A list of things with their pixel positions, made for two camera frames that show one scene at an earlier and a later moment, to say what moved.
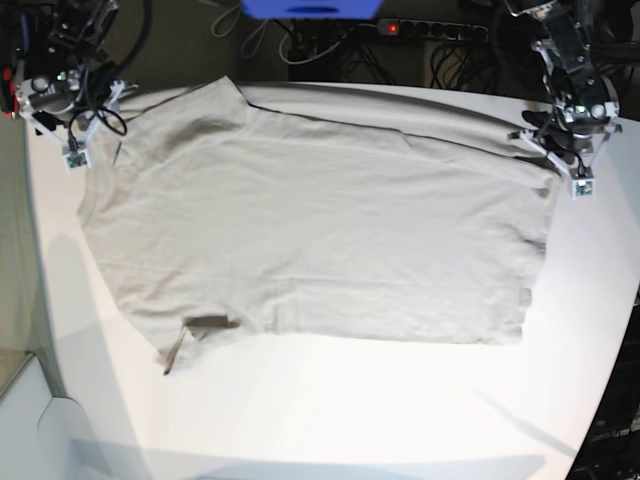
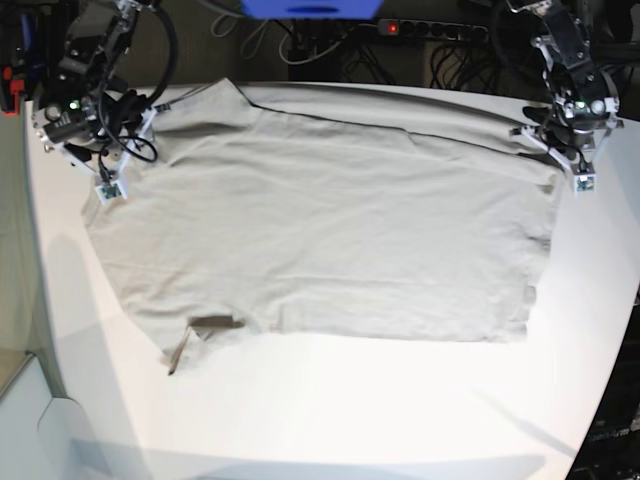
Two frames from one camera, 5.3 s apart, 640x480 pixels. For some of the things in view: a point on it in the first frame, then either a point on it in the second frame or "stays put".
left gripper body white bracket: [78, 156] → [112, 186]
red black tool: [9, 102] stays put
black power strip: [436, 29] stays put
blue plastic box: [318, 9] stays put
